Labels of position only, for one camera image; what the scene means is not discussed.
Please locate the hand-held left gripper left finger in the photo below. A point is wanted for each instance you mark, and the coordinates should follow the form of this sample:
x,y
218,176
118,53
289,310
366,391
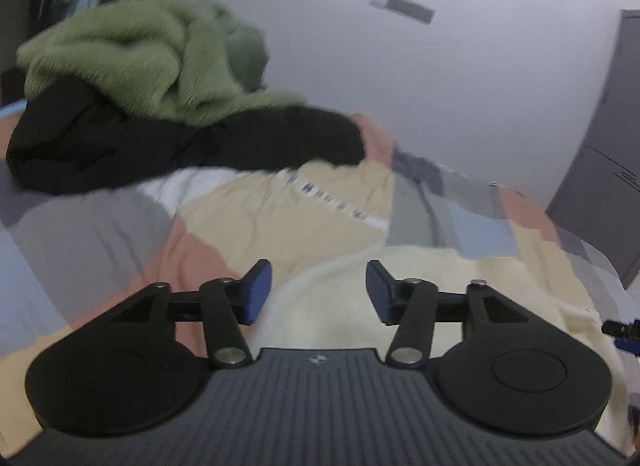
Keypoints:
x,y
257,291

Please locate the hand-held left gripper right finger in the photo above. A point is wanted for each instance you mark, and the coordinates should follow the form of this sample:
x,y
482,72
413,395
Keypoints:
x,y
380,291

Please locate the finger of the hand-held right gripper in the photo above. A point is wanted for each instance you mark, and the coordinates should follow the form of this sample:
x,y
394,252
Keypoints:
x,y
622,330

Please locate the grey door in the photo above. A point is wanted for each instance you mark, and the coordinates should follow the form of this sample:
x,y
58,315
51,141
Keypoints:
x,y
605,180

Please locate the patchwork bed cover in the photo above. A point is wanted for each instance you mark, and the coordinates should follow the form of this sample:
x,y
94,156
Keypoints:
x,y
100,231

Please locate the black garment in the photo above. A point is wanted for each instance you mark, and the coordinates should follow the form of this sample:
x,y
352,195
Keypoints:
x,y
150,150

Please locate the green fuzzy garment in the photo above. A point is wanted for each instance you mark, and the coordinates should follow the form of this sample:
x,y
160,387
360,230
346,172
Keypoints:
x,y
140,55

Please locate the grey wall panel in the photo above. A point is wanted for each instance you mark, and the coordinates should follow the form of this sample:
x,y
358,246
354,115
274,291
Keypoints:
x,y
403,5

